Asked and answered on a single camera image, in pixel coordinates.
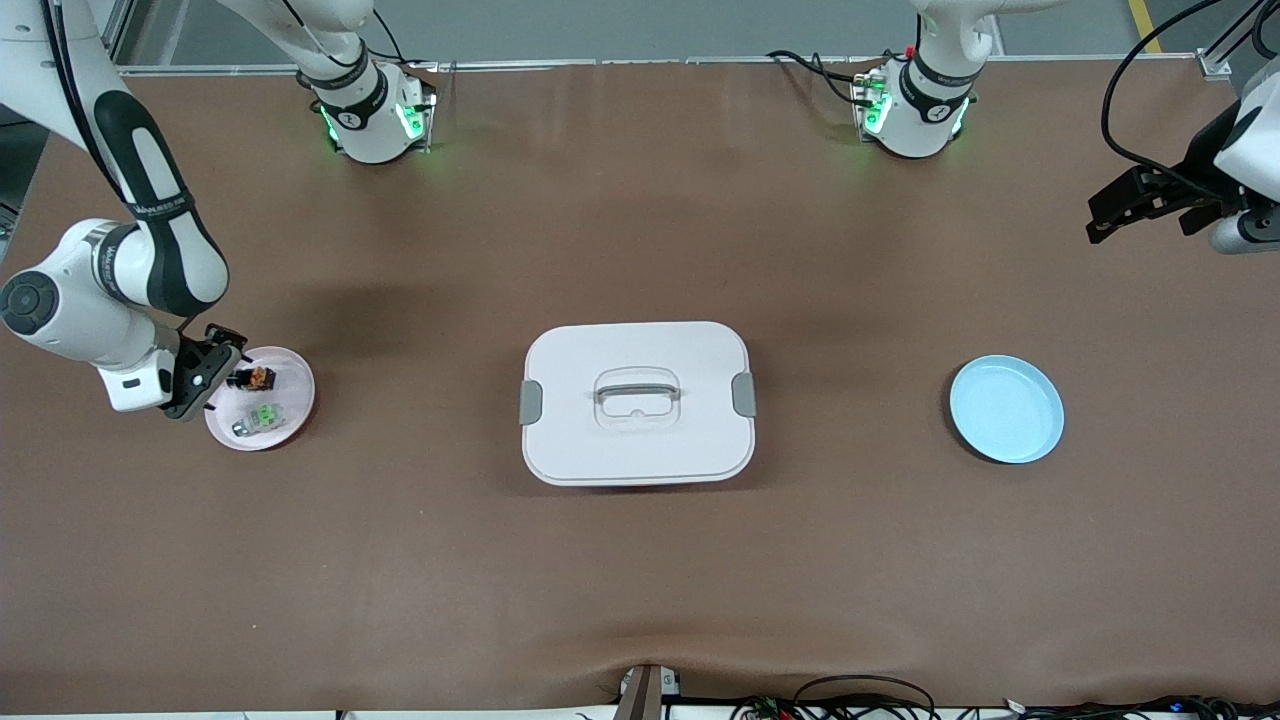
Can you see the green and white switch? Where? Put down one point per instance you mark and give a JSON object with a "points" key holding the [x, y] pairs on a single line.
{"points": [[265, 415]]}

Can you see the grey metal bracket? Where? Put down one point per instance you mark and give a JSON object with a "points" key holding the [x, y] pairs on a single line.
{"points": [[645, 695]]}

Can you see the light blue round plate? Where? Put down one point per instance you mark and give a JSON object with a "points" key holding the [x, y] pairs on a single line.
{"points": [[1005, 410]]}

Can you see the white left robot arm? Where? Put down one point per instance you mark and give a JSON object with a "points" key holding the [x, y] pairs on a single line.
{"points": [[925, 110]]}

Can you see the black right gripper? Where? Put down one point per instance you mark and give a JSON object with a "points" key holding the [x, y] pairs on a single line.
{"points": [[217, 342]]}

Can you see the aluminium frame post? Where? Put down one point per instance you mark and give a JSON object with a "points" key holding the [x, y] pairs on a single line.
{"points": [[1213, 65], [118, 35]]}

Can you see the orange and black switch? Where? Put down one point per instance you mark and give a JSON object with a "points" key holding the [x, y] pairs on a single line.
{"points": [[260, 378]]}

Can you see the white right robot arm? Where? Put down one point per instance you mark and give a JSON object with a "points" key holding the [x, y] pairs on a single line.
{"points": [[60, 300]]}

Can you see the white lidded storage box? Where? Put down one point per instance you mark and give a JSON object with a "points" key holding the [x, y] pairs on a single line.
{"points": [[640, 450]]}

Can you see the pink round plate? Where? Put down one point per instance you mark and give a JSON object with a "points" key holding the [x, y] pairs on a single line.
{"points": [[295, 385]]}

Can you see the brown table mat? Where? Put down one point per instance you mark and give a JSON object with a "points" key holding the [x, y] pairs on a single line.
{"points": [[640, 560]]}

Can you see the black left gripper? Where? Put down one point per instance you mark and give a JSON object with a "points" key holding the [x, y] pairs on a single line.
{"points": [[1197, 166]]}

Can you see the silver table edge rail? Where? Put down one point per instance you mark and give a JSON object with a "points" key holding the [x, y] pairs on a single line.
{"points": [[650, 62]]}

